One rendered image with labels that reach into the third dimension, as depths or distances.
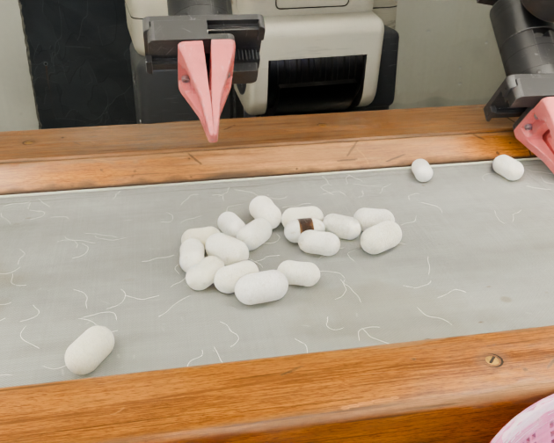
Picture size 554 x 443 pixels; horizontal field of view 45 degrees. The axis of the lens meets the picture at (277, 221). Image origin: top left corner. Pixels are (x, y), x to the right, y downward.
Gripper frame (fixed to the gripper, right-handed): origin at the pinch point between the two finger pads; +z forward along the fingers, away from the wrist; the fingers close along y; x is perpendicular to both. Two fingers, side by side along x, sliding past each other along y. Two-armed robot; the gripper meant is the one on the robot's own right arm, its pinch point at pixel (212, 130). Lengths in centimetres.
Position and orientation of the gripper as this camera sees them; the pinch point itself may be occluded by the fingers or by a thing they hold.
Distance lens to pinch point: 56.8
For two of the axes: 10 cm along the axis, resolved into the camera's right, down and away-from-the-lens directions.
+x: -1.3, 3.7, 9.2
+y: 9.8, -0.7, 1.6
